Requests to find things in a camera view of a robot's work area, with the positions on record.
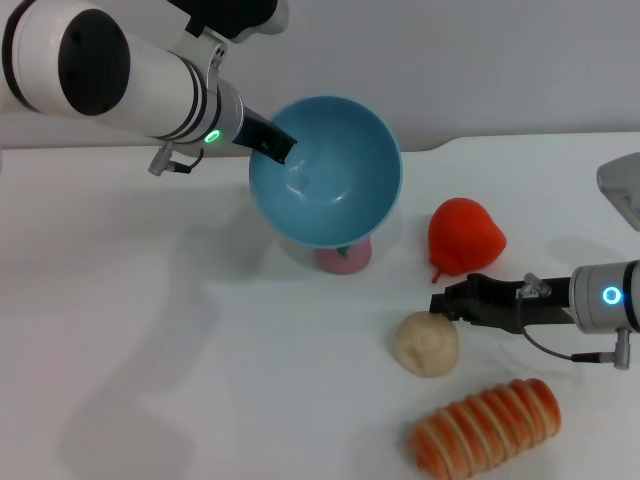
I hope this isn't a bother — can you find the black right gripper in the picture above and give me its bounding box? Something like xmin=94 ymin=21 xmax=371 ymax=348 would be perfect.
xmin=429 ymin=272 xmax=576 ymax=334

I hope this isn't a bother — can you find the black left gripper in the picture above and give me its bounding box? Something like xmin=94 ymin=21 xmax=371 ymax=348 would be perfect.
xmin=230 ymin=105 xmax=300 ymax=166

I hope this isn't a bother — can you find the beige egg yolk pastry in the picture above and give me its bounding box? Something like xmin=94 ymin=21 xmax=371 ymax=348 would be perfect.
xmin=390 ymin=310 xmax=460 ymax=379

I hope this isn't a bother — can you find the blue plastic bowl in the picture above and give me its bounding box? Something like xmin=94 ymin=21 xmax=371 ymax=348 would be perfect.
xmin=248 ymin=95 xmax=404 ymax=249

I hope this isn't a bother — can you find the orange pear toy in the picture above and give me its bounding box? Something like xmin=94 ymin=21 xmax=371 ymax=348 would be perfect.
xmin=427 ymin=197 xmax=507 ymax=284

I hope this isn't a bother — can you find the pink peach bun toy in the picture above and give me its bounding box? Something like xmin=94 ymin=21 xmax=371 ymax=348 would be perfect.
xmin=313 ymin=236 xmax=374 ymax=276

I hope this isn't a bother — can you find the striped orange bread roll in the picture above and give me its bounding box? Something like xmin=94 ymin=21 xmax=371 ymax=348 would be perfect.
xmin=408 ymin=377 xmax=563 ymax=477

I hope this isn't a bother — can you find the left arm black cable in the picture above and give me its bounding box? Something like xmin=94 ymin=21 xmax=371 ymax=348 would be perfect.
xmin=148 ymin=141 xmax=205 ymax=175

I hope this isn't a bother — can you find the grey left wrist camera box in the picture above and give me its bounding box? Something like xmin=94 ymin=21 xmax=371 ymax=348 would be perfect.
xmin=169 ymin=0 xmax=290 ymax=42

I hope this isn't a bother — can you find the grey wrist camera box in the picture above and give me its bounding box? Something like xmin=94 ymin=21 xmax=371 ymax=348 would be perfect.
xmin=596 ymin=153 xmax=640 ymax=230
xmin=169 ymin=0 xmax=290 ymax=42

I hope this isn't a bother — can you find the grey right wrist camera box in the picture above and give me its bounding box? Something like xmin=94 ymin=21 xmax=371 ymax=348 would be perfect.
xmin=596 ymin=153 xmax=640 ymax=230

